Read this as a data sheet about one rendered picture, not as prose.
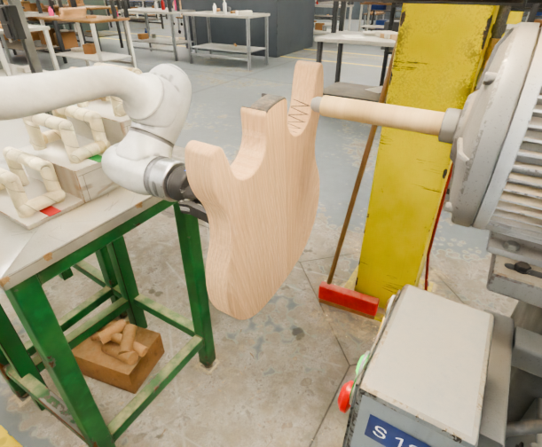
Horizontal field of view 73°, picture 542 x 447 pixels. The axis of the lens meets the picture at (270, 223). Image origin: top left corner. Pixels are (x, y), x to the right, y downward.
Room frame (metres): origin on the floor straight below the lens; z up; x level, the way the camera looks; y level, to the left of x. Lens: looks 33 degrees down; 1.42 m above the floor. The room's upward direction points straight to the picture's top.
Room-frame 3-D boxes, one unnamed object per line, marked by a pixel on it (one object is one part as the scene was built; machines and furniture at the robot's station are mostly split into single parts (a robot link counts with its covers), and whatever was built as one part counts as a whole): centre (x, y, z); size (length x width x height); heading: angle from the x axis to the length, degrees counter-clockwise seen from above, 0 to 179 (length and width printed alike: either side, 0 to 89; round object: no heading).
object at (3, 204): (0.84, 0.64, 0.94); 0.27 x 0.15 x 0.01; 59
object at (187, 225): (1.01, 0.27, 0.45); 0.05 x 0.05 x 0.90; 59
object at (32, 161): (0.87, 0.62, 1.04); 0.20 x 0.03 x 0.03; 58
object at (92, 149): (0.92, 0.47, 1.04); 0.11 x 0.03 x 0.03; 149
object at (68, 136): (0.89, 0.51, 1.07); 0.03 x 0.03 x 0.09
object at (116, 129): (1.10, 0.47, 1.02); 0.27 x 0.15 x 0.17; 59
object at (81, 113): (1.01, 0.53, 1.12); 0.20 x 0.03 x 0.03; 58
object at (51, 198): (0.78, 0.56, 0.96); 0.11 x 0.03 x 0.03; 149
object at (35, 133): (0.98, 0.65, 1.07); 0.03 x 0.03 x 0.09
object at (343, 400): (0.26, -0.11, 0.98); 0.04 x 0.04 x 0.04; 59
